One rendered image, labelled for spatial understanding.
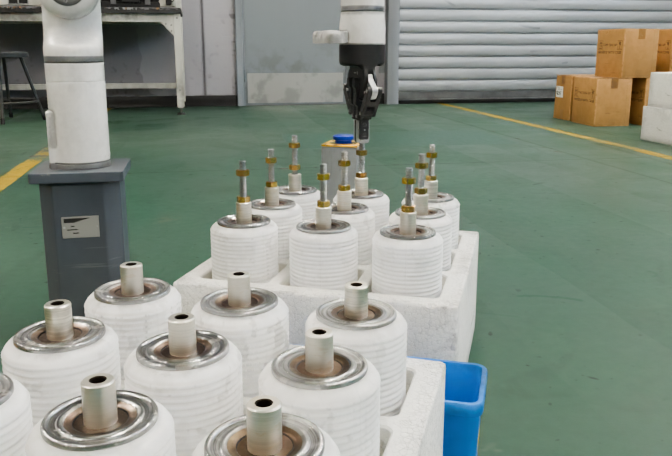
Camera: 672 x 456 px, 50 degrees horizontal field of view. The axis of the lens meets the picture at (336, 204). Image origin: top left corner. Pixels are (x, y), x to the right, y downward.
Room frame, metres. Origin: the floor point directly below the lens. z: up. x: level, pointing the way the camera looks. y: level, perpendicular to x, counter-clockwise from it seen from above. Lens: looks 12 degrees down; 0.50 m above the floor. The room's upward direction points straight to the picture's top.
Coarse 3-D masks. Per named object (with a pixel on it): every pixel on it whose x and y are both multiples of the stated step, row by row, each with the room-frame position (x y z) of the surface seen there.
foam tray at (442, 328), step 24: (288, 264) 1.03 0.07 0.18; (456, 264) 1.03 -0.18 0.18; (192, 288) 0.94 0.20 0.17; (216, 288) 0.93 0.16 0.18; (264, 288) 0.92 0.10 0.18; (288, 288) 0.92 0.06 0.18; (312, 288) 0.92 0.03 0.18; (456, 288) 0.92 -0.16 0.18; (288, 312) 0.90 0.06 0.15; (408, 312) 0.86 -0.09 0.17; (432, 312) 0.85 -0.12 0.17; (456, 312) 0.85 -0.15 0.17; (408, 336) 0.86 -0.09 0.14; (432, 336) 0.85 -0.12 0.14; (456, 336) 0.85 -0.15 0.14; (456, 360) 0.85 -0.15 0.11
